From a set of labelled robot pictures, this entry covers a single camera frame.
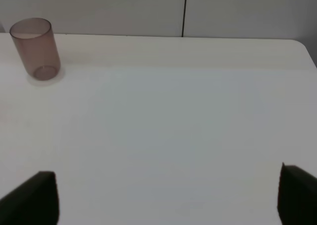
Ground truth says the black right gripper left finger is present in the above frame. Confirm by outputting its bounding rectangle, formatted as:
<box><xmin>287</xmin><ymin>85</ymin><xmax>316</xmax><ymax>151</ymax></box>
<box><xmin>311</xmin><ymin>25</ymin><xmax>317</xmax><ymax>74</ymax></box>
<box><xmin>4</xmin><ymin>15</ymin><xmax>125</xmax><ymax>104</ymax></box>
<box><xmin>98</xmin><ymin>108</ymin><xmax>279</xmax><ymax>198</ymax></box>
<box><xmin>0</xmin><ymin>171</ymin><xmax>59</xmax><ymax>225</ymax></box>

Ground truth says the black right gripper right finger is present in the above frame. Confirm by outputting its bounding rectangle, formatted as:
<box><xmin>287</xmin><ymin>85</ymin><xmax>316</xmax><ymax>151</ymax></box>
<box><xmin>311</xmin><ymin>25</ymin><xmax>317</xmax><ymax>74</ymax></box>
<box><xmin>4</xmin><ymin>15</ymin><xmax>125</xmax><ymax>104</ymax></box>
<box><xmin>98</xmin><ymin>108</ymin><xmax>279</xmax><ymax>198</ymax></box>
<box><xmin>277</xmin><ymin>164</ymin><xmax>317</xmax><ymax>225</ymax></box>

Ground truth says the mauve translucent cup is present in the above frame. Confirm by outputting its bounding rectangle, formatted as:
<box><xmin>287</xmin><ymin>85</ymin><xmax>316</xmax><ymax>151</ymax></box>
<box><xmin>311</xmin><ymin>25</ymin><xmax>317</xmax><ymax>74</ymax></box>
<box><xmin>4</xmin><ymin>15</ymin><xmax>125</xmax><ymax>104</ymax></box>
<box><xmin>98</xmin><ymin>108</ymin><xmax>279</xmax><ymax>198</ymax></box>
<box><xmin>9</xmin><ymin>18</ymin><xmax>61</xmax><ymax>81</ymax></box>

